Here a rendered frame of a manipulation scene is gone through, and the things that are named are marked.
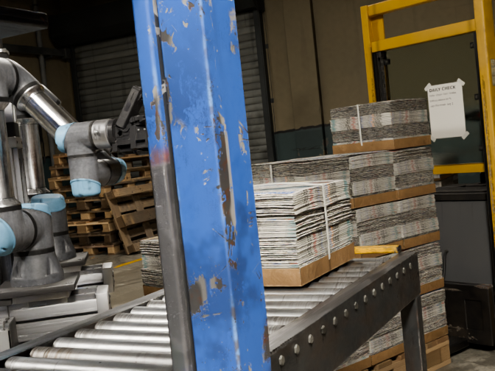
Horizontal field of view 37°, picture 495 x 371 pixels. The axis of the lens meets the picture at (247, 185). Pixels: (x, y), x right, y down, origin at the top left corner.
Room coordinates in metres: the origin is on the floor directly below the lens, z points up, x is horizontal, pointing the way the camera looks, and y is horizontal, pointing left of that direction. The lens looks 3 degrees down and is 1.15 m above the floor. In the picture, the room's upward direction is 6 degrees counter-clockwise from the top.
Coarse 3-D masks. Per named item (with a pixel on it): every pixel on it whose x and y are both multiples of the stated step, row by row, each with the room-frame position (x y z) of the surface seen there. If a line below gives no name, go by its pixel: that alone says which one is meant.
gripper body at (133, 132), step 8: (112, 120) 1.86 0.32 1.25; (112, 128) 1.85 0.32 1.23; (120, 128) 1.86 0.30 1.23; (128, 128) 1.85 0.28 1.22; (136, 128) 1.83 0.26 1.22; (144, 128) 1.82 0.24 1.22; (112, 136) 1.84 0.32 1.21; (120, 136) 1.86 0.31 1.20; (128, 136) 1.85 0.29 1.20; (136, 136) 1.82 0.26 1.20; (144, 136) 1.82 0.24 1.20; (112, 144) 1.86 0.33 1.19; (120, 144) 1.85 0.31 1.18; (128, 144) 1.86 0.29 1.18; (136, 144) 1.83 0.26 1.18; (144, 144) 1.82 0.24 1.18; (120, 152) 1.88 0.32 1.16
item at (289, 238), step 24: (264, 192) 1.78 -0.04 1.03; (288, 192) 1.73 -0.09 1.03; (312, 192) 1.80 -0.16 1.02; (264, 216) 1.74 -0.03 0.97; (288, 216) 1.71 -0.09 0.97; (312, 216) 1.80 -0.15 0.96; (264, 240) 1.75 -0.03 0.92; (288, 240) 1.72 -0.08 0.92; (312, 240) 1.80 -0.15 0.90; (264, 264) 1.75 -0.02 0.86; (288, 264) 1.72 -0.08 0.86
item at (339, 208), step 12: (324, 180) 2.02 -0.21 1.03; (336, 180) 1.98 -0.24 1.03; (336, 192) 1.95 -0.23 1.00; (336, 204) 1.94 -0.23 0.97; (348, 204) 2.02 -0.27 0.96; (336, 216) 1.93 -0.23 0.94; (348, 216) 2.01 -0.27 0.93; (336, 228) 1.95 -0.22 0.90; (348, 228) 2.01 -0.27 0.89; (336, 240) 1.94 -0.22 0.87; (348, 240) 2.01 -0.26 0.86
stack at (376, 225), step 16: (368, 208) 3.18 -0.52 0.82; (384, 208) 3.25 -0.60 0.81; (352, 224) 3.11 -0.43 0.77; (368, 224) 3.17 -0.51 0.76; (384, 224) 3.24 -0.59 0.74; (144, 240) 2.81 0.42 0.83; (352, 240) 3.10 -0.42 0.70; (368, 240) 3.16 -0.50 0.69; (384, 240) 3.23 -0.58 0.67; (400, 240) 3.31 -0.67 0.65; (144, 256) 2.82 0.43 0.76; (384, 256) 3.22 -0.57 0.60; (144, 272) 2.82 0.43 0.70; (160, 272) 2.73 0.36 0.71; (400, 320) 3.26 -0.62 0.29; (384, 336) 3.19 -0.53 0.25; (400, 336) 3.26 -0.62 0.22; (368, 352) 3.12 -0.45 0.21; (368, 368) 3.32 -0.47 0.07; (384, 368) 3.17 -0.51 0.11; (400, 368) 3.24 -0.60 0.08
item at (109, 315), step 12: (144, 300) 1.76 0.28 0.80; (108, 312) 1.67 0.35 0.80; (120, 312) 1.66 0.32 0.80; (72, 324) 1.58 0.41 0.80; (84, 324) 1.57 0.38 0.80; (48, 336) 1.49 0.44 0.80; (60, 336) 1.48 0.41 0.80; (72, 336) 1.51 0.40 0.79; (12, 348) 1.42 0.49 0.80; (24, 348) 1.41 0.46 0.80; (0, 360) 1.34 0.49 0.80
